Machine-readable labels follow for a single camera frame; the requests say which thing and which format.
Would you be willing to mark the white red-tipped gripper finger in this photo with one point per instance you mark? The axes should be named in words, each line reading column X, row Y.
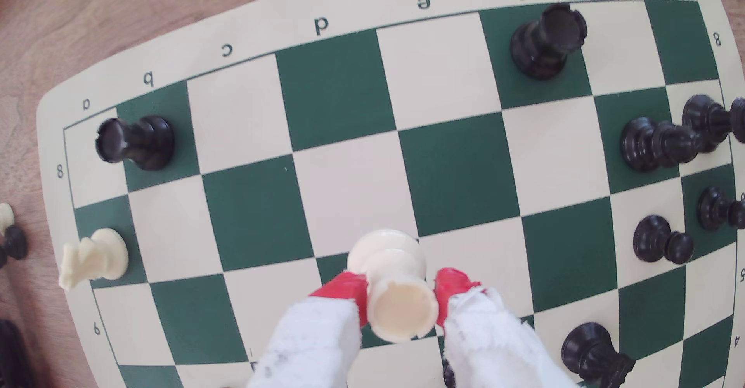
column 317, row 341
column 489, row 341

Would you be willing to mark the white rook chess piece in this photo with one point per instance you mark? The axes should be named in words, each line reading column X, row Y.
column 396, row 283

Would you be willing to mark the black pawn chess piece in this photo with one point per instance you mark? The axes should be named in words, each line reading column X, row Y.
column 662, row 239
column 447, row 376
column 720, row 208

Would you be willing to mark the black knight chess piece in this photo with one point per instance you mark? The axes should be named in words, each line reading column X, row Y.
column 595, row 354

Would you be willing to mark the green white chess mat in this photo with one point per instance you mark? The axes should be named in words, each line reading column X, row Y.
column 454, row 172

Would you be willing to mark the white knight chess piece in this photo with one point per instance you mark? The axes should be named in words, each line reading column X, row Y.
column 96, row 257

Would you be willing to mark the black bishop chess piece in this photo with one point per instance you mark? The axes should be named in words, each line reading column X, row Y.
column 657, row 143

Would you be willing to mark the black rook chess piece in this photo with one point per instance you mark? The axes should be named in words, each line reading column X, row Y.
column 547, row 40
column 135, row 142

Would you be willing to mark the black king chess piece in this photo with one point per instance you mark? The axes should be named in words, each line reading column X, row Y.
column 711, row 121

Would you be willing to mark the cream chess piece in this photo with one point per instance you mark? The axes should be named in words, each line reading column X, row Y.
column 4, row 216

